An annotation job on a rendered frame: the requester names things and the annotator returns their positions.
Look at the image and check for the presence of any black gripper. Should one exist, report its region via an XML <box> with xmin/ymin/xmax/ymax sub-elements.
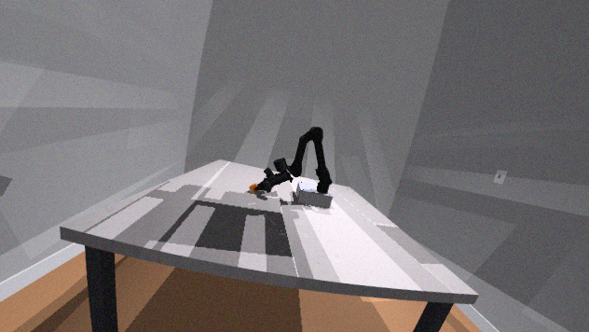
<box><xmin>254</xmin><ymin>173</ymin><xmax>281</xmax><ymax>193</ymax></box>

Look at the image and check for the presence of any orange block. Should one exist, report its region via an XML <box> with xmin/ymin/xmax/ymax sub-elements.
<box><xmin>249</xmin><ymin>183</ymin><xmax>258</xmax><ymax>194</ymax></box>

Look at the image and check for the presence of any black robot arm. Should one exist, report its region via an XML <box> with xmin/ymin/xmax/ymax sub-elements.
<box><xmin>264</xmin><ymin>127</ymin><xmax>333</xmax><ymax>194</ymax></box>

